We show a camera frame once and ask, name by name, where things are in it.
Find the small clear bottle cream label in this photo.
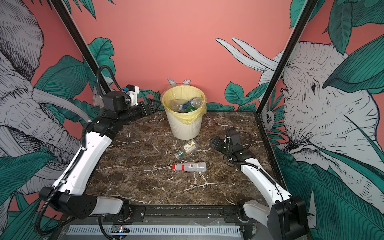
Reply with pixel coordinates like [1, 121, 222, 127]
[174, 140, 199, 160]

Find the clear bottle red label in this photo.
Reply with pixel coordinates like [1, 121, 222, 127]
[172, 162, 207, 172]

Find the green bottle green label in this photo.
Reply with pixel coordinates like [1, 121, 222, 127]
[186, 106, 196, 113]

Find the crushed clear bottle blue cap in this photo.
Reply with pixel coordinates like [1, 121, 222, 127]
[170, 99, 189, 113]

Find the blue label bottle white cap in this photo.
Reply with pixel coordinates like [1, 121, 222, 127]
[184, 97, 204, 110]

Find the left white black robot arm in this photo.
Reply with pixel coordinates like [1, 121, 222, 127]
[34, 99, 161, 236]

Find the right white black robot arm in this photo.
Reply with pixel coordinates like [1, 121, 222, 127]
[210, 136, 309, 240]

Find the yellow plastic bin liner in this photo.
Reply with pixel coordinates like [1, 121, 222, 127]
[161, 85, 207, 125]

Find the white ribbed plastic bin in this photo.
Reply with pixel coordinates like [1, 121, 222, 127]
[166, 111, 203, 140]

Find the white perforated vent strip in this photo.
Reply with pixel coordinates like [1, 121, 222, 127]
[66, 224, 242, 236]

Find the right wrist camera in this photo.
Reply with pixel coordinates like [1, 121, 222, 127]
[226, 127, 242, 146]

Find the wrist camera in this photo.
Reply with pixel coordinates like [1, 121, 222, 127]
[102, 85, 140, 112]
[226, 127, 242, 146]

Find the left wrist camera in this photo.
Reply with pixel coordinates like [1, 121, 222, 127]
[102, 85, 140, 112]

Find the black front rail frame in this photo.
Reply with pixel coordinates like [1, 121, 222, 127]
[89, 204, 259, 224]

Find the left black corner post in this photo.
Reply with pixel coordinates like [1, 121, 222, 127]
[51, 1, 122, 100]

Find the black corner post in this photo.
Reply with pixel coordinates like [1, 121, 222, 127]
[256, 0, 318, 116]
[51, 1, 122, 100]

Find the right black corner post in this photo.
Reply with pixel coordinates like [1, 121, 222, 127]
[256, 0, 318, 116]

